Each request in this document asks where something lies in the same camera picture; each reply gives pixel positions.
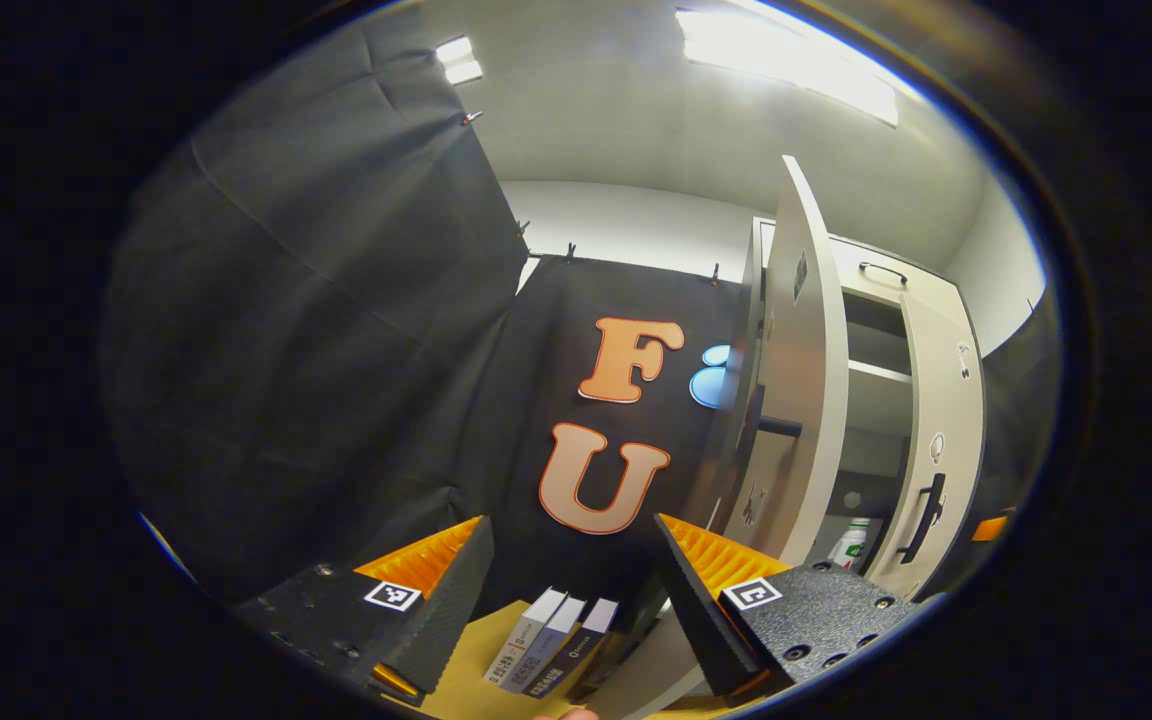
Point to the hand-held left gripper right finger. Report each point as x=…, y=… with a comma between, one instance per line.
x=701, y=620

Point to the black backdrop cloth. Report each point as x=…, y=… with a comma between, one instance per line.
x=1021, y=420
x=336, y=350

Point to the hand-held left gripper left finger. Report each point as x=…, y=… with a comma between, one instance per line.
x=446, y=620

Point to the small ceiling light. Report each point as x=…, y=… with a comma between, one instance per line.
x=459, y=60

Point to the dark navy book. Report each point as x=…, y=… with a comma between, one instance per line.
x=576, y=655

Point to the long ceiling light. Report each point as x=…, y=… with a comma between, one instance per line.
x=786, y=60

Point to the grey white book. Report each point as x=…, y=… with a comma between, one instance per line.
x=521, y=635

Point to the white cabinet door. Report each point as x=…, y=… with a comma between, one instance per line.
x=816, y=400
x=946, y=400

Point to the white green drink bottle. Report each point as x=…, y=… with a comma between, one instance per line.
x=849, y=548

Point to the white cabinet shelf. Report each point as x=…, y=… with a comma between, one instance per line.
x=881, y=372

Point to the white cabinet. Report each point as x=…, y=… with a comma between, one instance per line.
x=876, y=330

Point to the blue grey book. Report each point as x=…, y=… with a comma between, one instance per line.
x=548, y=650

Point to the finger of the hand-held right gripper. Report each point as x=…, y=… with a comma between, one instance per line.
x=991, y=528

